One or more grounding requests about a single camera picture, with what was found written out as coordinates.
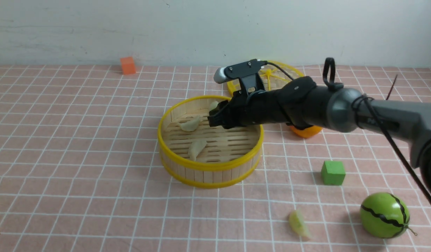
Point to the bamboo steamer tray yellow rim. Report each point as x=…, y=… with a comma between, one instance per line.
x=229, y=157

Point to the orange yellow toy pear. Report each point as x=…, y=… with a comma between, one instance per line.
x=307, y=132

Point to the white dumpling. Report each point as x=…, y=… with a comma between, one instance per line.
x=196, y=147
x=191, y=125

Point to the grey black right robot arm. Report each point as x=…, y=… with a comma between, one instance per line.
x=302, y=104

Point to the green toy watermelon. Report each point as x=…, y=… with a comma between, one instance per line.
x=385, y=216

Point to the green dumpling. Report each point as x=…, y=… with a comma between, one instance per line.
x=297, y=224
x=213, y=105

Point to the green foam cube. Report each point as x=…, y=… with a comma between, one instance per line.
x=333, y=173

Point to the pink checkered tablecloth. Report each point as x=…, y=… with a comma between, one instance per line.
x=80, y=172

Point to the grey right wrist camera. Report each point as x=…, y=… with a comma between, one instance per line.
x=247, y=73

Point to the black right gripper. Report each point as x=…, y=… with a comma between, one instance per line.
x=262, y=108

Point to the orange foam cube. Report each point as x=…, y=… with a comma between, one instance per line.
x=128, y=65

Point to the woven steamer lid yellow rim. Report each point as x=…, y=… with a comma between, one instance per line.
x=273, y=78

